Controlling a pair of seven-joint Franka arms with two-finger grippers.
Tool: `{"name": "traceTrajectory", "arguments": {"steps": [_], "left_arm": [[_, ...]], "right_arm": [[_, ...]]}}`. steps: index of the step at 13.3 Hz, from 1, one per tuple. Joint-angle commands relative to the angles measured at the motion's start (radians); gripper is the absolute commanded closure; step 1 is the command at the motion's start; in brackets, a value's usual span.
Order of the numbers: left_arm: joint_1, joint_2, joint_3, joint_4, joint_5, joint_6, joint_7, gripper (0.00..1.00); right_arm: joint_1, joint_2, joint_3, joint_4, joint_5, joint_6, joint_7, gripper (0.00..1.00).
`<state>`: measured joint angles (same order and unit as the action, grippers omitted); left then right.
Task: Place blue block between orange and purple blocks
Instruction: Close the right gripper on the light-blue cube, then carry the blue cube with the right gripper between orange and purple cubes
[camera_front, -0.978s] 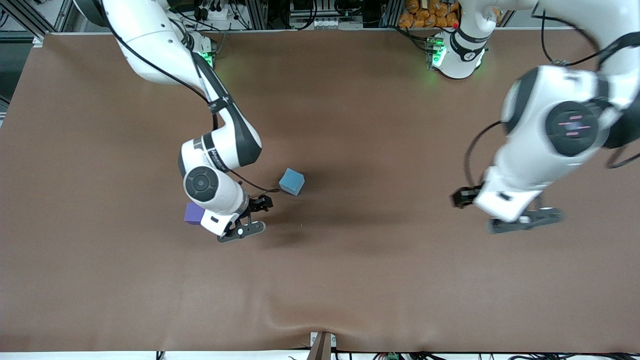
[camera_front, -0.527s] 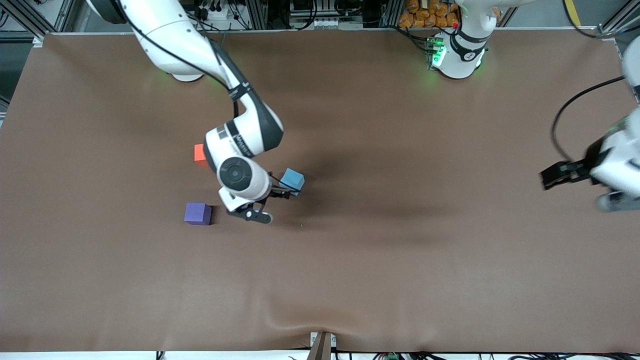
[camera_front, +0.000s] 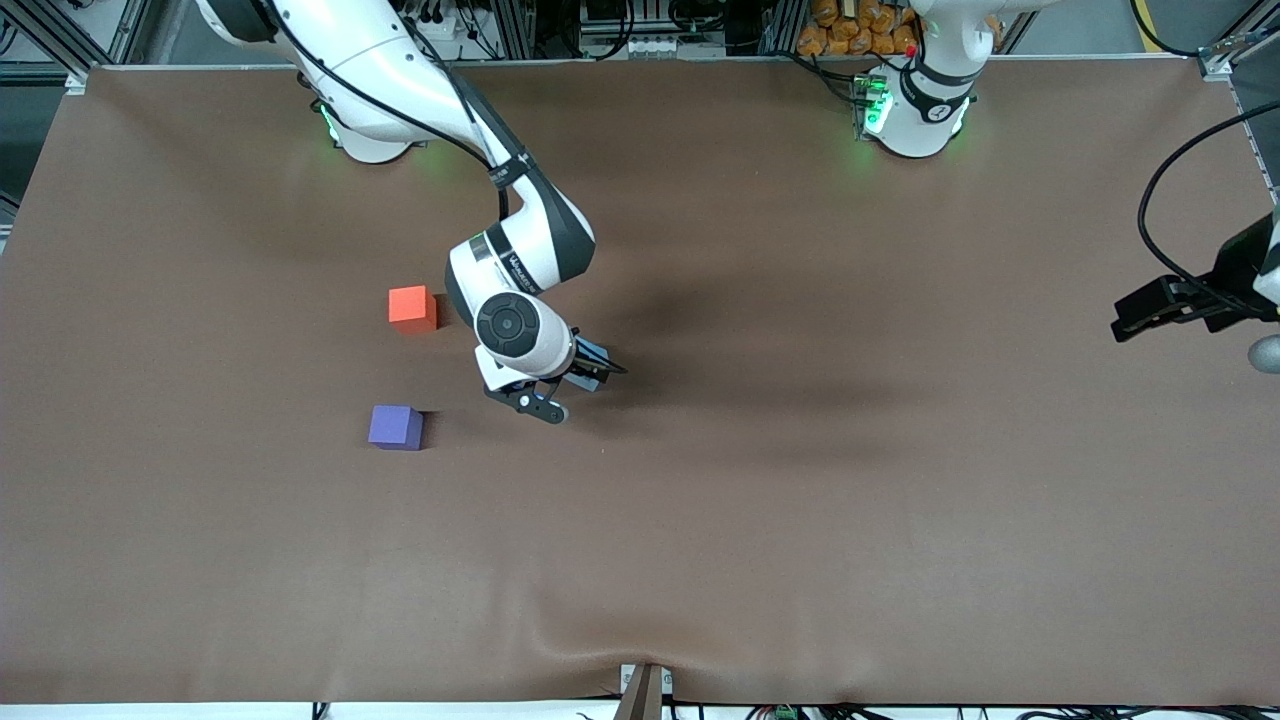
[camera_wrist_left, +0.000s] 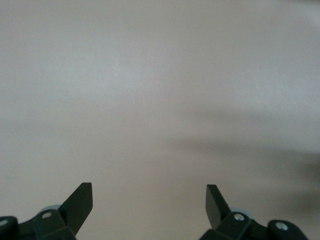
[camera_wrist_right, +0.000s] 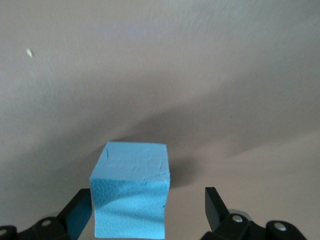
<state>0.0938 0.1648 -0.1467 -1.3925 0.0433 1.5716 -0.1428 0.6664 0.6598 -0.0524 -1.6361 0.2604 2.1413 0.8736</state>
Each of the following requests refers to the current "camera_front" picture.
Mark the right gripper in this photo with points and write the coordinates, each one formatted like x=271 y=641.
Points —
x=583 y=366

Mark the brown table cloth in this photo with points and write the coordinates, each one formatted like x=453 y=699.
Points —
x=800 y=500

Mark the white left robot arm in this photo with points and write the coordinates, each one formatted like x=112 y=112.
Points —
x=920 y=120

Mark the orange foam block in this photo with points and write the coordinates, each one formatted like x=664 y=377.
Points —
x=410 y=307

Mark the aluminium frame profile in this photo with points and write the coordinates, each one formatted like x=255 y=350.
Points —
x=45 y=30

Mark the purple foam block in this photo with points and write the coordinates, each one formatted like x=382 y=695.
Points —
x=393 y=427

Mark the blue foam block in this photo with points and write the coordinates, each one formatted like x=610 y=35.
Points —
x=590 y=350

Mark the wooden strip with bracket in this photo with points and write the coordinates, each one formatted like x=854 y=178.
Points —
x=642 y=695

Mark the white power strip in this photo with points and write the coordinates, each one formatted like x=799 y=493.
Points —
x=650 y=46

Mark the orange mesh bag pile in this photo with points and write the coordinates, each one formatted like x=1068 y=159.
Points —
x=850 y=35

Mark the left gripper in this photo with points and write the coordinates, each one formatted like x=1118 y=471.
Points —
x=1236 y=275

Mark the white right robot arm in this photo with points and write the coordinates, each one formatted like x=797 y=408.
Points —
x=380 y=60

